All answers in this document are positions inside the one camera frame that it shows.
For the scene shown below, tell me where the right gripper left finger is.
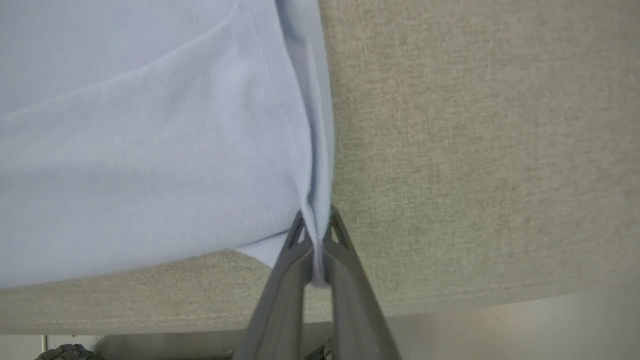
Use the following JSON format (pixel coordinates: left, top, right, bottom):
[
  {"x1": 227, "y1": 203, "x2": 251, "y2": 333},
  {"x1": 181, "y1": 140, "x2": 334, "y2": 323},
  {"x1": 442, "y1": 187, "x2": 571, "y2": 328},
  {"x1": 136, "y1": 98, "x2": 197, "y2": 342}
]
[{"x1": 234, "y1": 209, "x2": 315, "y2": 360}]

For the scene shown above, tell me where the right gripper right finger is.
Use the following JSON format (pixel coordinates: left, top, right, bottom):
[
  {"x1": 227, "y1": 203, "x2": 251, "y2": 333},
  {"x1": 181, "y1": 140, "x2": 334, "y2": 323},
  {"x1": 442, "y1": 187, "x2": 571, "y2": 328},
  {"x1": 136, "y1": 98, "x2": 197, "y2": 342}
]
[{"x1": 321, "y1": 204, "x2": 402, "y2": 360}]

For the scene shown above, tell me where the light blue polo shirt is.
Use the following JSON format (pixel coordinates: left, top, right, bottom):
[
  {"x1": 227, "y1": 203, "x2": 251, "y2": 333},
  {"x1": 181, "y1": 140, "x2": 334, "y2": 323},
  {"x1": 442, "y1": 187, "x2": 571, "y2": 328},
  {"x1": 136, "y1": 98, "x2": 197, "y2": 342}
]
[{"x1": 0, "y1": 0, "x2": 336, "y2": 290}]

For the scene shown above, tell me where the beige fabric mat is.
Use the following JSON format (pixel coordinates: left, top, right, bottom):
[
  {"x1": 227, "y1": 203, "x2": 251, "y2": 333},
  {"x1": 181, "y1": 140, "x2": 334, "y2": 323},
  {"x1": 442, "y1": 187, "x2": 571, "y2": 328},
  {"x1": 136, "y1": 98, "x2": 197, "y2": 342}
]
[{"x1": 0, "y1": 0, "x2": 640, "y2": 337}]

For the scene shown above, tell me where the dark grey woven object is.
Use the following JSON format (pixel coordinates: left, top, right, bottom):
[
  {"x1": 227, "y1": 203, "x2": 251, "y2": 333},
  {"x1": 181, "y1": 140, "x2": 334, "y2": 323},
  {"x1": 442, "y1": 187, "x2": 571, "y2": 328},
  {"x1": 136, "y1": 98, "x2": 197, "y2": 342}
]
[{"x1": 34, "y1": 343, "x2": 107, "y2": 360}]

